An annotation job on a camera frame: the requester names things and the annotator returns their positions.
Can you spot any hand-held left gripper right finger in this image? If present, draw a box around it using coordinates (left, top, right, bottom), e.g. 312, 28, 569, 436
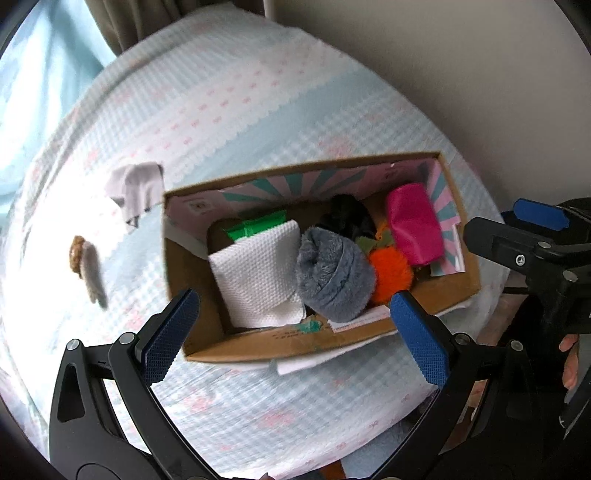
373, 291, 536, 480

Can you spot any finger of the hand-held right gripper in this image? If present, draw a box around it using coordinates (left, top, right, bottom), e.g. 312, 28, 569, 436
463, 216, 579, 283
501, 198, 570, 232

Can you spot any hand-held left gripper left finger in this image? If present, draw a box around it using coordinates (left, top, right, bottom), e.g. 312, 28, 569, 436
48, 288, 219, 480

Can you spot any orange pom-pom with green leaves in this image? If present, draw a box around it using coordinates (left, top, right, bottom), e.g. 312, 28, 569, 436
355, 222, 416, 306

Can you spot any pink pouch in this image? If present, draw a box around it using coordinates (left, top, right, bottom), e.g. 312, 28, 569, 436
386, 183, 447, 267

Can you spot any cardboard box with patterned lining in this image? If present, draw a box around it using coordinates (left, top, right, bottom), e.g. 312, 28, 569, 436
161, 151, 482, 376

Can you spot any grey fuzzy sock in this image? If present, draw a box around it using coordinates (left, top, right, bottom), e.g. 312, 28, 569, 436
295, 225, 378, 324

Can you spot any white paper towel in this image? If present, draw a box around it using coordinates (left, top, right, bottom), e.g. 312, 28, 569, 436
208, 220, 306, 329

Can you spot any green snack packet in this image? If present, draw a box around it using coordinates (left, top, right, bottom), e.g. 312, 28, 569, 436
223, 210, 288, 243

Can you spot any dark navy sock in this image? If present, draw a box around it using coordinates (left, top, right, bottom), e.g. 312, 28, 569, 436
318, 194, 378, 241

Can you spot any person's right hand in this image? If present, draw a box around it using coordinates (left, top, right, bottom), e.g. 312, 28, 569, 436
558, 333, 581, 391

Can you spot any small brown plush charm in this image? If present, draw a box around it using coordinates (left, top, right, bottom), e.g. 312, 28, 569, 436
69, 235, 110, 310

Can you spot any light grey cloth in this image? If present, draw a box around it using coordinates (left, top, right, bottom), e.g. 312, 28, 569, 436
104, 161, 165, 228

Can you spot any light blue hanging cloth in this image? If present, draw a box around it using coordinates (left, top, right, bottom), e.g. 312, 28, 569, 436
0, 0, 117, 200

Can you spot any grey-brown curtain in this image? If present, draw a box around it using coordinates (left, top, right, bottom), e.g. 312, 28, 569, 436
88, 0, 274, 54

